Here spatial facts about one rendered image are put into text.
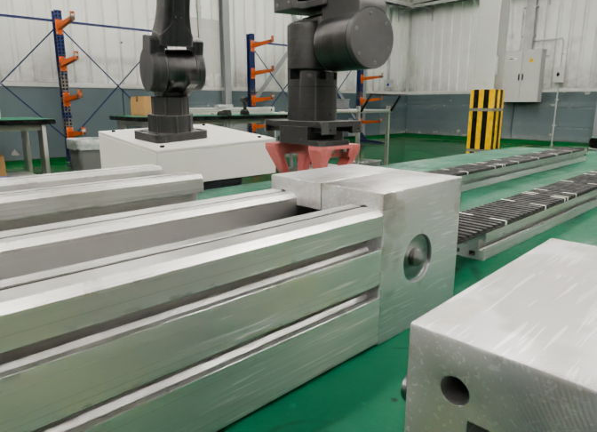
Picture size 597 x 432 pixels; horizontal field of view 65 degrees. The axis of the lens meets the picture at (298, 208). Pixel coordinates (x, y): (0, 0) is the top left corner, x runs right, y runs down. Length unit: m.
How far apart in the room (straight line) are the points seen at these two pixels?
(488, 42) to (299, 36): 6.38
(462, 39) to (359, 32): 12.56
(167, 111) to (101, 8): 7.67
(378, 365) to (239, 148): 0.71
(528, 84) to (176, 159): 11.23
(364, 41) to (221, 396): 0.36
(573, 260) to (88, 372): 0.17
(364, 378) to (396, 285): 0.06
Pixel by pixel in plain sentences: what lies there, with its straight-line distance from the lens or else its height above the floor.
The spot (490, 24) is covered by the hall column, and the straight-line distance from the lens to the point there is 6.91.
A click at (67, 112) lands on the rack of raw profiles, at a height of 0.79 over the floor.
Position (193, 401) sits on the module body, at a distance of 0.22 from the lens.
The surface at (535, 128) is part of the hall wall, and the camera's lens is 12.06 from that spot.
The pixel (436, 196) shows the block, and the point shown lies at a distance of 0.32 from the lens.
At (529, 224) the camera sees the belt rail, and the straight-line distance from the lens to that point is 0.59.
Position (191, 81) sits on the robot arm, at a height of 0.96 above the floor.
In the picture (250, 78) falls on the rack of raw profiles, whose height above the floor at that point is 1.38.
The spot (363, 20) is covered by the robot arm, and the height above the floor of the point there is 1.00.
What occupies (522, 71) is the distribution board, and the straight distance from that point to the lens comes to 11.94.
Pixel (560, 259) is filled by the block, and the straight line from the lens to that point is 0.18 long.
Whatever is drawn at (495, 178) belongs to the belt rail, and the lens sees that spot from 0.94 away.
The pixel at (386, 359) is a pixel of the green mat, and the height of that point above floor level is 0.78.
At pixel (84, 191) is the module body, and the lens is 0.37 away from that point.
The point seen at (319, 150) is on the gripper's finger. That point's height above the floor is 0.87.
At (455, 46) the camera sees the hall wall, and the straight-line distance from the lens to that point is 13.06.
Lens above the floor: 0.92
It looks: 13 degrees down
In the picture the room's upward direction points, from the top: straight up
